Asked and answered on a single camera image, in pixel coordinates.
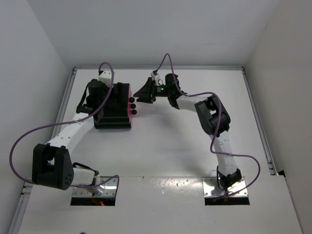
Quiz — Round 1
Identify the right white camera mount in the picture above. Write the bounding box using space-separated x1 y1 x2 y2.
151 71 159 80

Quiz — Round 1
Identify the black drawer cabinet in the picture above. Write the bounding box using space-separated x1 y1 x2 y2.
94 83 131 129

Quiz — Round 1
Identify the pink top drawer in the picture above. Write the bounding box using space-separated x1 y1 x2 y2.
128 85 135 103

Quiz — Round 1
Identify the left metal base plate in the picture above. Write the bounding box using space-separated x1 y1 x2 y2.
72 176 119 198

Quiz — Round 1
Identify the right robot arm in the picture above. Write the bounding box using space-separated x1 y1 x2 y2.
134 74 242 191

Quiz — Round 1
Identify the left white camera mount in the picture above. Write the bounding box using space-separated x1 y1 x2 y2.
98 70 115 87

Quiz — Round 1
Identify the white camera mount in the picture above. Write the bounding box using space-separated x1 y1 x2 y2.
151 71 159 80
98 70 115 87

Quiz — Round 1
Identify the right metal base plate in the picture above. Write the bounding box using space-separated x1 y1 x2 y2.
202 177 248 198

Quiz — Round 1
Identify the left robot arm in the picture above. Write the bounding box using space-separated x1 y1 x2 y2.
32 79 132 190

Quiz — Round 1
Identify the metal base plate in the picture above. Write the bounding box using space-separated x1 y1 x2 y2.
202 177 248 198
72 176 119 198

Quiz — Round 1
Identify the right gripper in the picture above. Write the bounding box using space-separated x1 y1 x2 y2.
135 78 172 104

